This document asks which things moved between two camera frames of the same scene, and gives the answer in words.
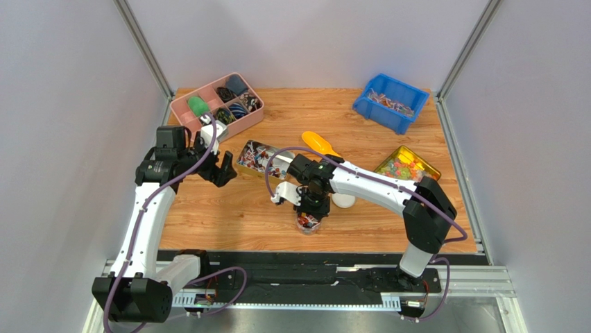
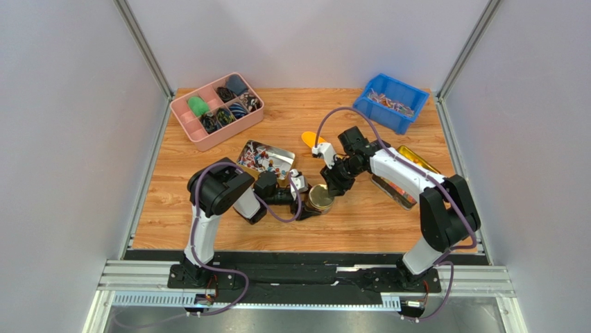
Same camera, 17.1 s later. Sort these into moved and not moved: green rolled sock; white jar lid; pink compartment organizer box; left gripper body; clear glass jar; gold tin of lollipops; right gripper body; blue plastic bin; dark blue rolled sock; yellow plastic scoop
Moved: clear glass jar; right gripper body; white jar lid; left gripper body
Not moved: dark blue rolled sock; yellow plastic scoop; blue plastic bin; green rolled sock; gold tin of lollipops; pink compartment organizer box
